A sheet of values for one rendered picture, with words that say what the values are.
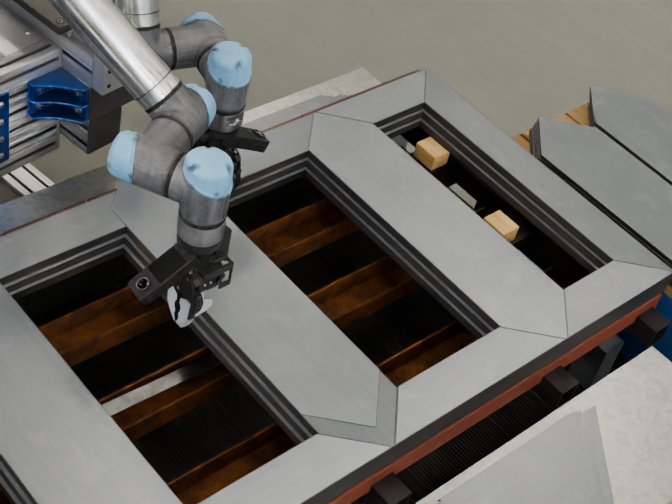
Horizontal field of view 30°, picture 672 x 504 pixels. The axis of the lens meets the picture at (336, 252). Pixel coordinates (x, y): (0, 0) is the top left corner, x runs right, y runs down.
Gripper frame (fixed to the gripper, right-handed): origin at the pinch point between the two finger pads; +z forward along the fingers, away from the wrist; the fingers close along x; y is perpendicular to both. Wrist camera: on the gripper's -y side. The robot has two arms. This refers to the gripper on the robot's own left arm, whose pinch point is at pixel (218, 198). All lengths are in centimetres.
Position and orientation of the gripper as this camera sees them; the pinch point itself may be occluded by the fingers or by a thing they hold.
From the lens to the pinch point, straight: 242.1
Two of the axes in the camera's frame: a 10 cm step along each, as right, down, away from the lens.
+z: -1.8, 7.0, 6.9
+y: -7.5, 3.7, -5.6
